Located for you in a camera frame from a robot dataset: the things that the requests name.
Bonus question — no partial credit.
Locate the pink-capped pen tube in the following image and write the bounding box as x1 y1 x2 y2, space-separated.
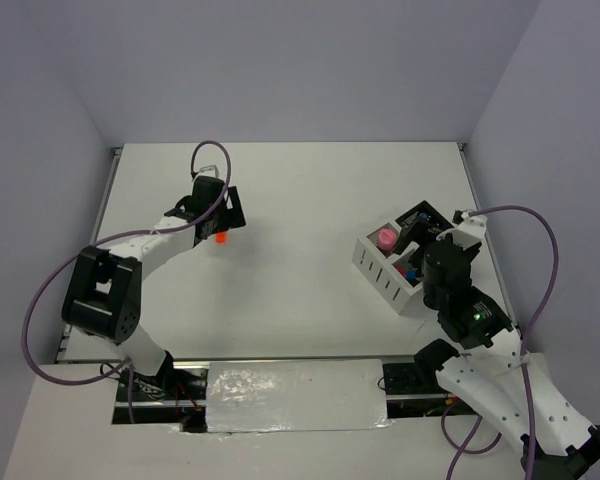
376 228 398 252

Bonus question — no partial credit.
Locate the orange highlighter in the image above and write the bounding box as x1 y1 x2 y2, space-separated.
215 232 228 245

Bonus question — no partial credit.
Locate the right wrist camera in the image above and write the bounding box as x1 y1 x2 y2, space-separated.
436 210 487 250

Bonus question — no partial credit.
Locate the silver taped panel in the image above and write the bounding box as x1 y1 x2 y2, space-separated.
205 359 391 433

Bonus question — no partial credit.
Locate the white compartment organizer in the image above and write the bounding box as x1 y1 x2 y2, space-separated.
352 220 422 317

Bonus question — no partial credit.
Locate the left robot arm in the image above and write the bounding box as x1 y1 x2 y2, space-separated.
62 175 246 399

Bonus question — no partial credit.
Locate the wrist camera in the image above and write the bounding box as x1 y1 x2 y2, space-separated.
436 210 487 250
192 164 220 179

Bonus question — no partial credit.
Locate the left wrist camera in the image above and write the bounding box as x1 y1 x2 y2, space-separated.
192 164 220 179

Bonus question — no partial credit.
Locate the black tray container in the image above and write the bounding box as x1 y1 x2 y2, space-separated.
396 201 482 269

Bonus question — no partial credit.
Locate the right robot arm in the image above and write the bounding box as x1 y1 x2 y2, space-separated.
396 214 600 479

